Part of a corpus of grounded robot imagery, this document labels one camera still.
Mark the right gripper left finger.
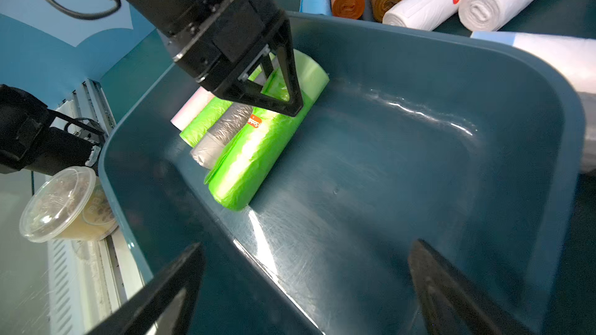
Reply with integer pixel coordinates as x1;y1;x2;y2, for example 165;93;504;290
90;243;205;334

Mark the green trash bag roll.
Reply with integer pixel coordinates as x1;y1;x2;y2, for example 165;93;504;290
204;50;329;211
179;96;233;147

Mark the grey trash bag roll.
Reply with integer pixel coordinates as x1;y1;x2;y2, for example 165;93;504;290
190;102;253;170
578;92;596;174

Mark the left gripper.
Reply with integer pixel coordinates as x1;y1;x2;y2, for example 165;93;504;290
112;0;304;117

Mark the white roll lying flat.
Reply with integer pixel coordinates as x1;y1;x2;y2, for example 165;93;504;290
470;31;595;95

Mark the clear plastic lidded cup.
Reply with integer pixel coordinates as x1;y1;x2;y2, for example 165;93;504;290
20;166;117;243

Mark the pink trash bag roll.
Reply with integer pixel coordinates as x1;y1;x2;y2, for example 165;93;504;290
171;87;214;131

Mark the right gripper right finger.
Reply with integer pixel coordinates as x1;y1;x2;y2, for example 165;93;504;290
408;240;532;334

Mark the dark teal storage box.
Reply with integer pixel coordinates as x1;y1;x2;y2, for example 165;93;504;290
100;13;585;334

